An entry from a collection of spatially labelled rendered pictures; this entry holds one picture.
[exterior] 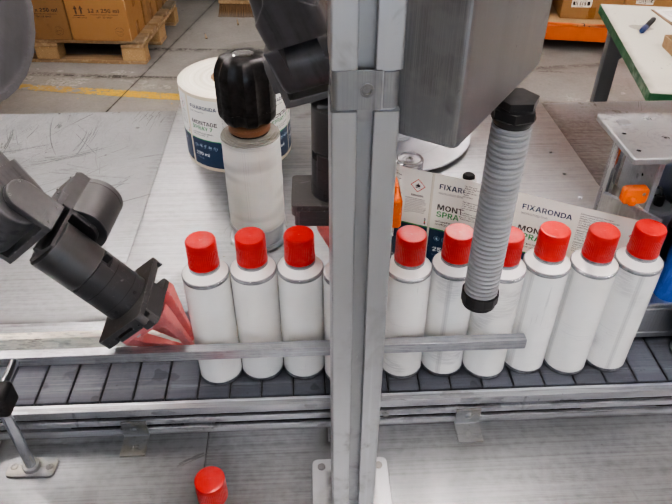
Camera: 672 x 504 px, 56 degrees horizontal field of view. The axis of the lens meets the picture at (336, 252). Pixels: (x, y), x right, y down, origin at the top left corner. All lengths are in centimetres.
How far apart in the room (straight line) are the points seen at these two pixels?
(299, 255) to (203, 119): 54
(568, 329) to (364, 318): 33
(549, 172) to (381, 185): 82
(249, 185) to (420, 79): 54
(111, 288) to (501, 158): 42
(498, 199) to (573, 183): 70
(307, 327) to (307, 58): 30
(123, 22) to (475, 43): 377
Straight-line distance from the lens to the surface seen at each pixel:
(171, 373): 83
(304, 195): 70
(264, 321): 73
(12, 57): 21
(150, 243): 104
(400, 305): 71
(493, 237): 55
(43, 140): 153
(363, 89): 41
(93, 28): 419
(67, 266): 70
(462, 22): 39
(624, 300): 79
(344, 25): 39
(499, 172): 52
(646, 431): 90
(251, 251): 67
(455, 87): 40
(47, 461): 85
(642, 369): 89
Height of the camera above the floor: 149
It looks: 38 degrees down
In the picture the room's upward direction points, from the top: straight up
